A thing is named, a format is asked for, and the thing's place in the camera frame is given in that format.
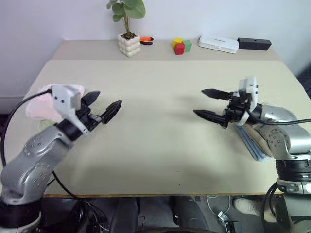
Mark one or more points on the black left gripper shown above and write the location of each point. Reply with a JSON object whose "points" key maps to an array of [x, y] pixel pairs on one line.
{"points": [[91, 117]]}

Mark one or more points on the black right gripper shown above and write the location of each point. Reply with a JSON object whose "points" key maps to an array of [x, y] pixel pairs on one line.
{"points": [[234, 109]]}

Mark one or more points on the pink towel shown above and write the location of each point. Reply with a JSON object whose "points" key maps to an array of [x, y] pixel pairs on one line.
{"points": [[39, 106]]}

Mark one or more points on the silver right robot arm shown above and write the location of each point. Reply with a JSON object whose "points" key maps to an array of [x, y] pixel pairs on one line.
{"points": [[284, 131]]}

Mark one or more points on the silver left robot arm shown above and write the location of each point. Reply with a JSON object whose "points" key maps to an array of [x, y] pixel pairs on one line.
{"points": [[36, 157]]}

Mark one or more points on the white flat box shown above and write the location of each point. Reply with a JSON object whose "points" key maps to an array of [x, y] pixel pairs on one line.
{"points": [[217, 43]]}

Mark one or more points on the green wooden cube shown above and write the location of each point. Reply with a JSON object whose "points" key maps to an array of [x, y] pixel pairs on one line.
{"points": [[187, 45]]}

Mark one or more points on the red wooden cube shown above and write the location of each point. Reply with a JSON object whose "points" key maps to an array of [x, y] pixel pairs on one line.
{"points": [[179, 49]]}

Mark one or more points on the green plant in white pot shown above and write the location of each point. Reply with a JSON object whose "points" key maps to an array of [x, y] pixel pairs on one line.
{"points": [[128, 41]]}

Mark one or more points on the yellow wooden cube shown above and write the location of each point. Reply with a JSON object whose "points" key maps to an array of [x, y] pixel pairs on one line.
{"points": [[177, 41]]}

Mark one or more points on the black rectangular box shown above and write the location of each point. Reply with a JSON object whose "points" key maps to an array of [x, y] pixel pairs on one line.
{"points": [[253, 43]]}

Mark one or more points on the orange and black pliers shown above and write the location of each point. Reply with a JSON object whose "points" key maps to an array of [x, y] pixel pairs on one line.
{"points": [[146, 40]]}

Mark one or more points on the black chair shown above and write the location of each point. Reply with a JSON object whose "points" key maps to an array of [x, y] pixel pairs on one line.
{"points": [[305, 80]]}

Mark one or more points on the white shoe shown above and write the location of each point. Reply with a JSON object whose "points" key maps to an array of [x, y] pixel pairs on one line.
{"points": [[247, 206]]}

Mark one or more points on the dark rounded shape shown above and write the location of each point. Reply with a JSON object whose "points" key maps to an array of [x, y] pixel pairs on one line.
{"points": [[126, 214], [189, 213]]}

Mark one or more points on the metal clamp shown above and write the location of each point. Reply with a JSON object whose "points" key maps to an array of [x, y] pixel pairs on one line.
{"points": [[222, 216]]}

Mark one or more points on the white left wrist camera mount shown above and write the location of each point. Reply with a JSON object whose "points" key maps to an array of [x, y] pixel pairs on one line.
{"points": [[65, 102]]}

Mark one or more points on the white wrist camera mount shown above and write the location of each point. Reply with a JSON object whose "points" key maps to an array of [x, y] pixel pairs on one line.
{"points": [[65, 102], [250, 97]]}

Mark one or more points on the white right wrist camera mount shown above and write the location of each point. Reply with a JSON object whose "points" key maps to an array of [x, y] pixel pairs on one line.
{"points": [[250, 97]]}

